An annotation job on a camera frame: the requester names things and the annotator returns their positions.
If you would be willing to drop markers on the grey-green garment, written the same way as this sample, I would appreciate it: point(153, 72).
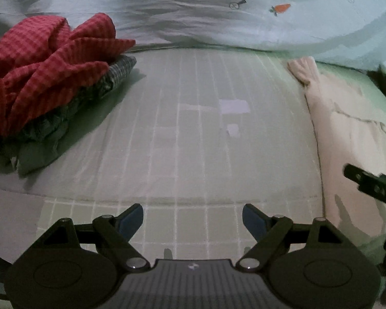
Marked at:
point(35, 154)

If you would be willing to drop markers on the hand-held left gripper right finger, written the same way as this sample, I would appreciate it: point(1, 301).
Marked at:
point(253, 223)

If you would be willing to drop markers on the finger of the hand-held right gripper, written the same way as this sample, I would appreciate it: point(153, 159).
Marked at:
point(370, 183)

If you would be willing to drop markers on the pink garment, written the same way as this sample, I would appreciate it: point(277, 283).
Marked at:
point(341, 135)

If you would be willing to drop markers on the red checked garment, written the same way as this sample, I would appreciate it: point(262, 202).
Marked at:
point(45, 67)

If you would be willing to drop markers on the grey checked garment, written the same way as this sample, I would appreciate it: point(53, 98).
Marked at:
point(117, 70)

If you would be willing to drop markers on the pale green grid bed sheet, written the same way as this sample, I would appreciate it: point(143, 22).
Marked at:
point(180, 135)

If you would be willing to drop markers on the carrot print quilt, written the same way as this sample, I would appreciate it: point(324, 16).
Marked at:
point(196, 16)

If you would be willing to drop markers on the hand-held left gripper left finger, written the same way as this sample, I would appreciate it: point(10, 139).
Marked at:
point(132, 223)

